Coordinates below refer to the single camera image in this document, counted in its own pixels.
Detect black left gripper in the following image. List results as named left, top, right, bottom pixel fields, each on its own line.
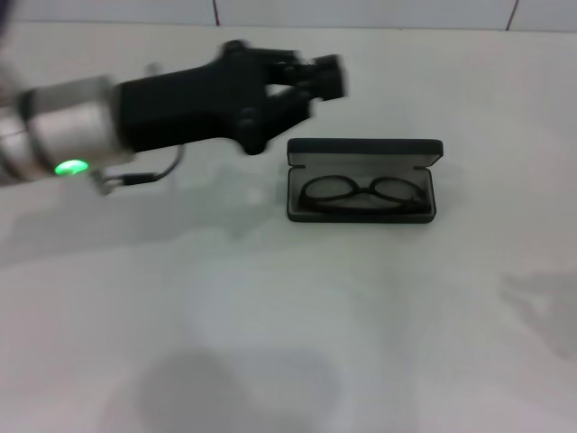
left=114, top=40, right=317, bottom=157

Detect black glasses case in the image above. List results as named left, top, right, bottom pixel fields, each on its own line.
left=287, top=137, right=444, bottom=223

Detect black glasses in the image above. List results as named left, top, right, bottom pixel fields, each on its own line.
left=299, top=174, right=427, bottom=215

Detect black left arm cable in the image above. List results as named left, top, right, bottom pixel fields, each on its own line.
left=89, top=143, right=187, bottom=196

